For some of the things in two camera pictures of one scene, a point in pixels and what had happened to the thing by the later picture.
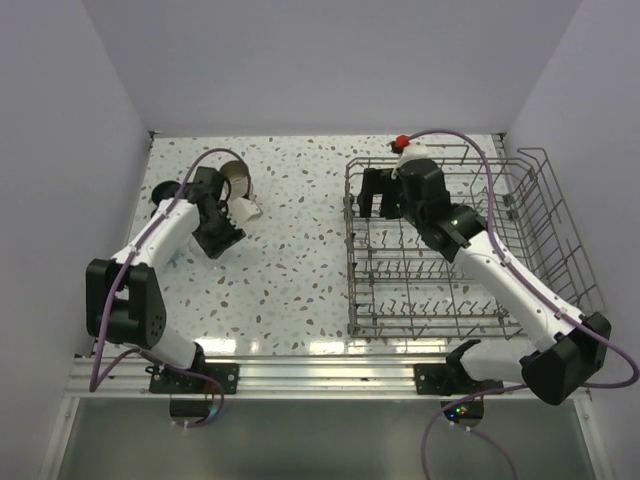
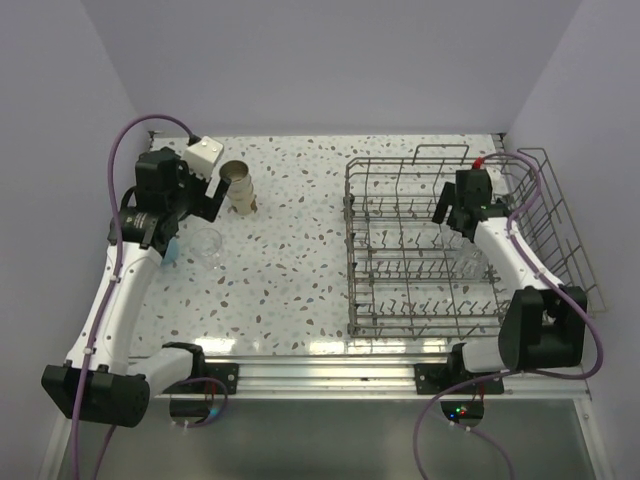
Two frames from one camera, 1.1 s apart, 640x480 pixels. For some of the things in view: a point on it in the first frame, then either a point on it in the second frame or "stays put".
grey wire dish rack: (397, 290) stays put
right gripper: (376, 182) -> (447, 198)
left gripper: (216, 246) -> (200, 183)
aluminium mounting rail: (273, 376) stays put
